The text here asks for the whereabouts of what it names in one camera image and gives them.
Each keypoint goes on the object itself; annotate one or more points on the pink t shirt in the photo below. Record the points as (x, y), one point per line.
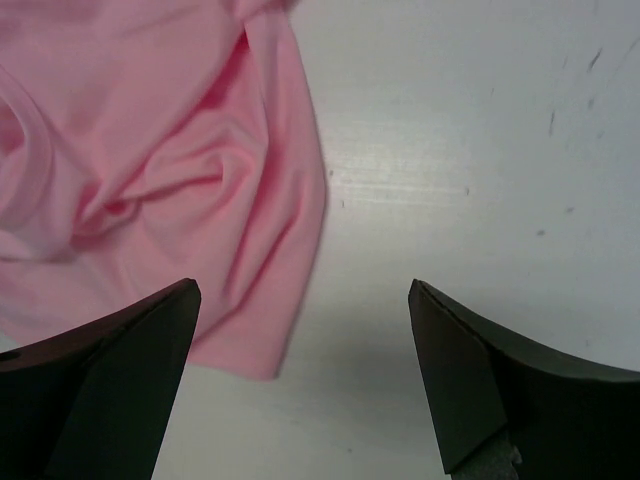
(143, 142)

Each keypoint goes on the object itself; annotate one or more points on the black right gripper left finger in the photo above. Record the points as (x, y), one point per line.
(94, 402)

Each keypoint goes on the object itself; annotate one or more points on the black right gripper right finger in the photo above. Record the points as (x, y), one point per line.
(506, 407)

